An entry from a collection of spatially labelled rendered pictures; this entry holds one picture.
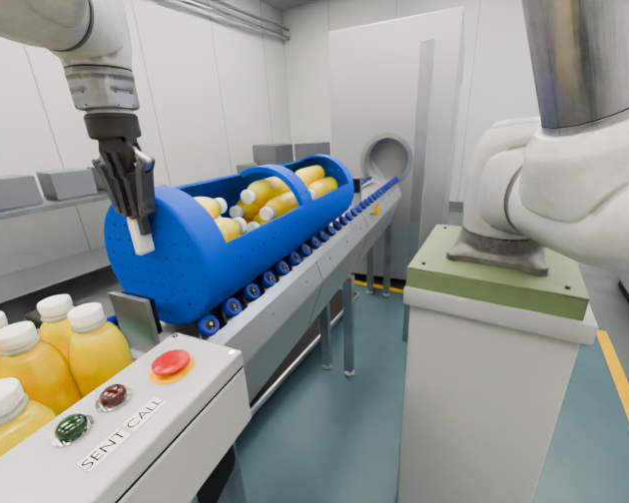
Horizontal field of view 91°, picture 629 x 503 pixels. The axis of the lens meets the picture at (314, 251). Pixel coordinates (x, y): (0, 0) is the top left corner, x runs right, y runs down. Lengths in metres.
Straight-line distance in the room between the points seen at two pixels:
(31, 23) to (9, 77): 3.66
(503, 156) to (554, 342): 0.35
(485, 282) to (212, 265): 0.51
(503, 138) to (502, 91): 4.88
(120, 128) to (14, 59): 3.62
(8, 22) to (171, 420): 0.41
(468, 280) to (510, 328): 0.12
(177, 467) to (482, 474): 0.77
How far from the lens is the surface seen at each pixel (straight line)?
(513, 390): 0.80
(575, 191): 0.51
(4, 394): 0.42
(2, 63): 4.16
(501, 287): 0.67
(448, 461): 0.99
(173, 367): 0.35
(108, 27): 0.59
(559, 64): 0.50
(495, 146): 0.68
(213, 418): 0.36
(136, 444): 0.31
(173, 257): 0.64
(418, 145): 1.80
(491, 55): 5.62
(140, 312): 0.67
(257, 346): 0.79
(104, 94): 0.59
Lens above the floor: 1.32
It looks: 21 degrees down
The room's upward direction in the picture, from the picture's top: 3 degrees counter-clockwise
